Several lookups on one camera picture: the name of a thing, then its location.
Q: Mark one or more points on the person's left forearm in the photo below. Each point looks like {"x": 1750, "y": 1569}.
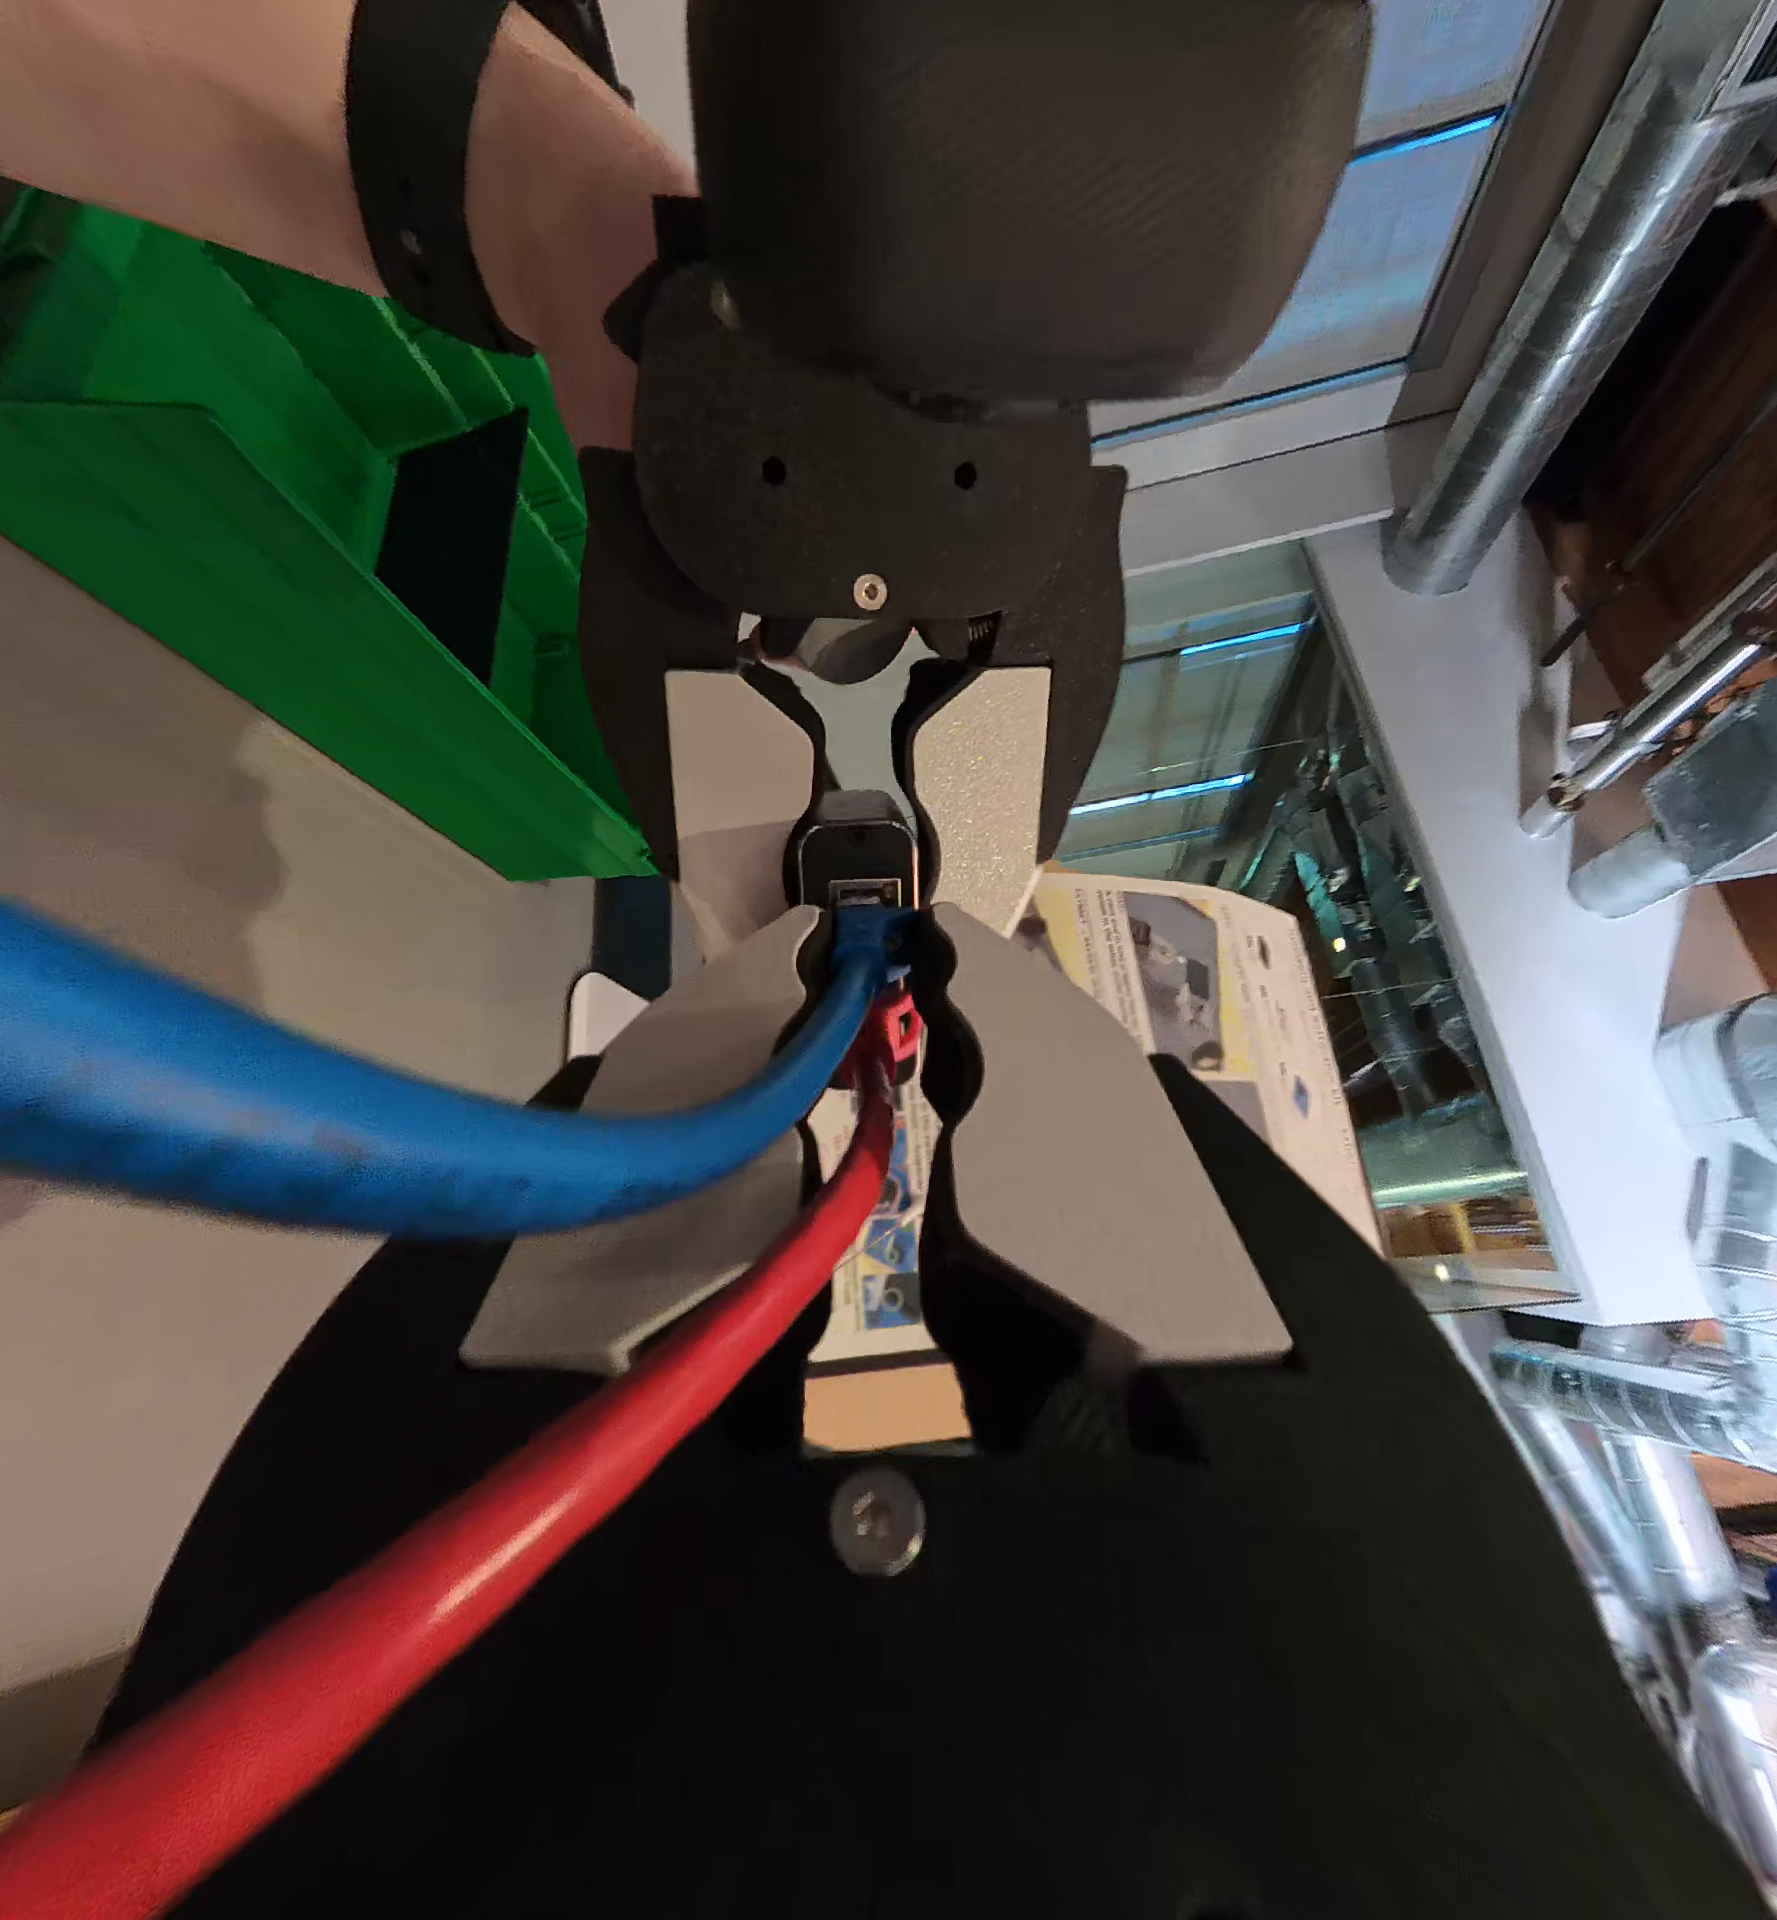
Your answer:
{"x": 157, "y": 125}

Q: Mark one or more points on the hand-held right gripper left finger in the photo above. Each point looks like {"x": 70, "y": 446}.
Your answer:
{"x": 557, "y": 1303}

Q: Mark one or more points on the cluster of silver ducts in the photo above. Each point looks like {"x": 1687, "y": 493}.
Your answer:
{"x": 1578, "y": 302}

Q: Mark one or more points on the person's left hand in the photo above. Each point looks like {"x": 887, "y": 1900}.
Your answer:
{"x": 589, "y": 221}

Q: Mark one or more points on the black wristband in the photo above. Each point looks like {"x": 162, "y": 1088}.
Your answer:
{"x": 427, "y": 180}

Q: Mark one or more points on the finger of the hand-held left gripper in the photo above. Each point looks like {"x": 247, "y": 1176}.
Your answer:
{"x": 981, "y": 764}
{"x": 722, "y": 779}

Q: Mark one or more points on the green plastic bin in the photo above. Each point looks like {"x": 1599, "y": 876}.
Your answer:
{"x": 232, "y": 526}

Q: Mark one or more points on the glass office window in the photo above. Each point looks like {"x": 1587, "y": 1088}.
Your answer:
{"x": 1354, "y": 255}

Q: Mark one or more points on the white sign stand base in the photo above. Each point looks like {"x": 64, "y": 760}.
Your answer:
{"x": 606, "y": 1016}

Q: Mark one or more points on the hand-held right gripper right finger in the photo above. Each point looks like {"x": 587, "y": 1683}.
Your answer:
{"x": 1082, "y": 1186}

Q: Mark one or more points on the black ethernet port adapter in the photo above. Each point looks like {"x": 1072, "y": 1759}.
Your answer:
{"x": 845, "y": 833}

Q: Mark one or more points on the printed instruction sheet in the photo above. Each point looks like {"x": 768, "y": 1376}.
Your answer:
{"x": 1130, "y": 944}

